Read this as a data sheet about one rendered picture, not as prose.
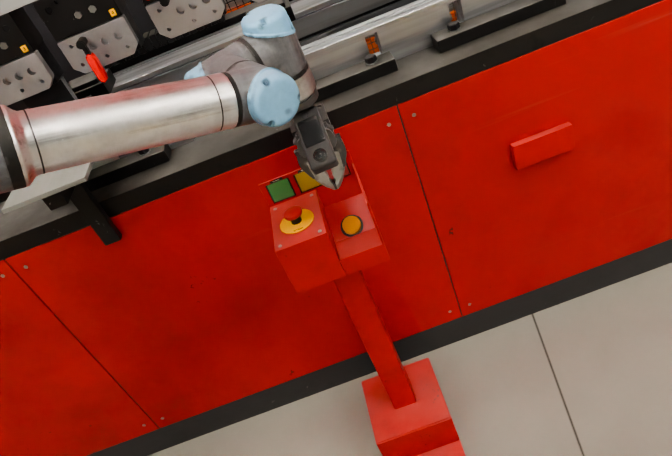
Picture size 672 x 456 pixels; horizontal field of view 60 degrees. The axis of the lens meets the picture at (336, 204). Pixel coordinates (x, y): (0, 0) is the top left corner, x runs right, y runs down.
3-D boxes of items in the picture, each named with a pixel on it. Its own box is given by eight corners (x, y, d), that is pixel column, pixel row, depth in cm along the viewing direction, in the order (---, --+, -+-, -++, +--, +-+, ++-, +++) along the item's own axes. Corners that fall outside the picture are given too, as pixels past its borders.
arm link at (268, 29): (226, 22, 92) (268, -4, 94) (254, 81, 99) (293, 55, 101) (249, 32, 86) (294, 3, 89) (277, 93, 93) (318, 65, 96)
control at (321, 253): (297, 294, 118) (262, 229, 108) (290, 246, 131) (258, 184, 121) (390, 259, 117) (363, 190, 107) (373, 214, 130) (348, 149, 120)
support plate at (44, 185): (3, 214, 114) (0, 210, 114) (38, 150, 136) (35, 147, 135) (87, 181, 113) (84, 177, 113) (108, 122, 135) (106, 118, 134)
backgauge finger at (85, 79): (55, 138, 140) (42, 120, 137) (77, 95, 161) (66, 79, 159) (101, 120, 139) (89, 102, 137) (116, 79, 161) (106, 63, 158)
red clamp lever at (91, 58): (100, 85, 123) (73, 43, 118) (103, 78, 126) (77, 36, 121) (108, 82, 123) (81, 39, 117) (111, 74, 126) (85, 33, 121)
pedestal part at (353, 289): (395, 410, 153) (326, 266, 122) (389, 391, 157) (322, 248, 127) (416, 402, 152) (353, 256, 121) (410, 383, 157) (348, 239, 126)
